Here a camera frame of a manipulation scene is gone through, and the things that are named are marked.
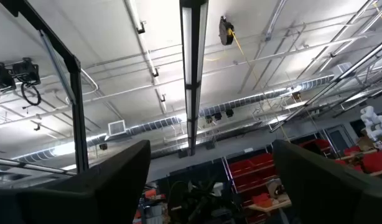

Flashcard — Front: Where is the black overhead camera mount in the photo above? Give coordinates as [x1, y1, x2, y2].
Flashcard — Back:
[0, 57, 42, 107]

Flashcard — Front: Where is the red storage bin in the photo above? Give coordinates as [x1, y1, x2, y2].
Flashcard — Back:
[361, 151, 382, 174]

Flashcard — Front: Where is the white ceiling vent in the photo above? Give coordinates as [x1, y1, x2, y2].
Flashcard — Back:
[107, 119, 127, 136]

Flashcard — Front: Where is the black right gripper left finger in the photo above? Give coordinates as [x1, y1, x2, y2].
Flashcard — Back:
[58, 139, 152, 224]

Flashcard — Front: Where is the yellow hanging cable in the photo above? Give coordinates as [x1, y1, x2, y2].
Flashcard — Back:
[227, 28, 291, 144]

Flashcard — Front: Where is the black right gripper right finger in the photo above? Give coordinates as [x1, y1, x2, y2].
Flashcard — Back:
[272, 139, 382, 224]

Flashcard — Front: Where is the black rig frame post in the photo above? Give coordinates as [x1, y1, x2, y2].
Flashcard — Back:
[0, 0, 90, 174]

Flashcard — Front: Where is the long ceiling light bar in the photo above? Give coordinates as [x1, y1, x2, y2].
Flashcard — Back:
[179, 0, 210, 156]

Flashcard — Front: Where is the silver ceiling air duct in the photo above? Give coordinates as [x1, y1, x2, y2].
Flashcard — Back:
[13, 73, 335, 163]

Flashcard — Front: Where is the shelf with red bins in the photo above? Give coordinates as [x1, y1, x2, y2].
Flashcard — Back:
[223, 151, 278, 224]

